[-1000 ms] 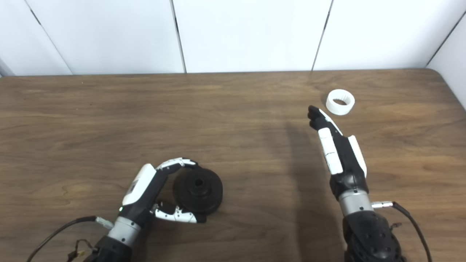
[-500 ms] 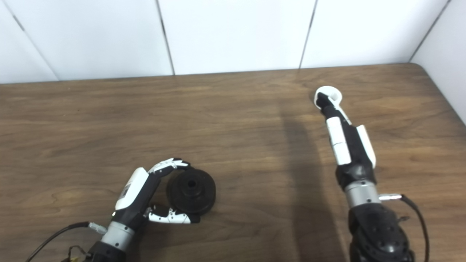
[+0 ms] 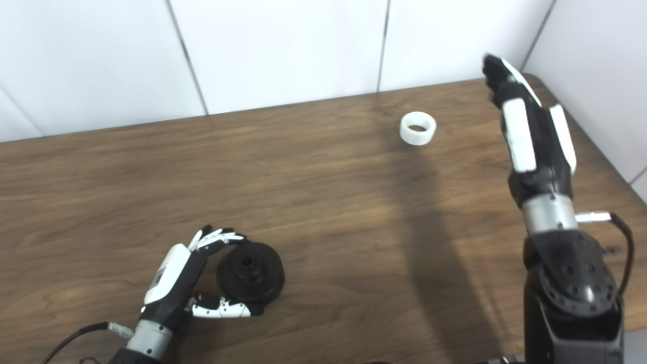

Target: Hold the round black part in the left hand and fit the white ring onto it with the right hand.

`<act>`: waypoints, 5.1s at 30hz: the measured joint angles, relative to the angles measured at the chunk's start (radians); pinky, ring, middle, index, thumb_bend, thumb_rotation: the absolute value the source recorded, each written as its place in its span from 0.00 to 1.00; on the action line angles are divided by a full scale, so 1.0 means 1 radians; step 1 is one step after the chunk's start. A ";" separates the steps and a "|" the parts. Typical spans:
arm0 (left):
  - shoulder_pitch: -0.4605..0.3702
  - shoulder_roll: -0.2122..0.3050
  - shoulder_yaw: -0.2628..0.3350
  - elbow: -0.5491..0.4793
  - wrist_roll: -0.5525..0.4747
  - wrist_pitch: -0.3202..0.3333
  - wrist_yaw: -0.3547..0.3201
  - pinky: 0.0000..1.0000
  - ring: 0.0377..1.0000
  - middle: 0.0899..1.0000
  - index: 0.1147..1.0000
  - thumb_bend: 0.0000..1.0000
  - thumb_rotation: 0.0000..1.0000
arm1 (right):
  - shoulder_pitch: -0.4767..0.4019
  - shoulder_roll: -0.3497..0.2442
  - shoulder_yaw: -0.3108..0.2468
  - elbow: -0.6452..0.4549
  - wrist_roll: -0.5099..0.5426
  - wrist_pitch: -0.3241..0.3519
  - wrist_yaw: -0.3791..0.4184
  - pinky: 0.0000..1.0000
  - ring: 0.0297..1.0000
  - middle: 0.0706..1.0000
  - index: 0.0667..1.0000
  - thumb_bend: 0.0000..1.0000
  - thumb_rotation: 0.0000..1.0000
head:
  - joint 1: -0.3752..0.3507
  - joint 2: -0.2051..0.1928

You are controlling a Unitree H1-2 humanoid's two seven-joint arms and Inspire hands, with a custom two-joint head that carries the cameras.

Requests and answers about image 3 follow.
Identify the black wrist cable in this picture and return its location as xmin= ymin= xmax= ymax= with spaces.
xmin=40 ymin=322 xmax=136 ymax=364
xmin=575 ymin=211 xmax=635 ymax=299

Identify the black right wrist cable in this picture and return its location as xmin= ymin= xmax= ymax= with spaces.
xmin=575 ymin=211 xmax=635 ymax=299

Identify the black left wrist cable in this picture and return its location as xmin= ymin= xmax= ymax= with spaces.
xmin=40 ymin=322 xmax=136 ymax=364

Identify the round black part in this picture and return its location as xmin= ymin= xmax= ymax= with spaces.
xmin=216 ymin=241 xmax=285 ymax=305

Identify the white ring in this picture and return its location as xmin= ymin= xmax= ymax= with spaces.
xmin=399 ymin=112 xmax=437 ymax=147

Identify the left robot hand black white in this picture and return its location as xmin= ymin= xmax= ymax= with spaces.
xmin=139 ymin=225 xmax=264 ymax=330

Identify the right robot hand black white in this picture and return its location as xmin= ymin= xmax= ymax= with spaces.
xmin=482 ymin=54 xmax=578 ymax=209

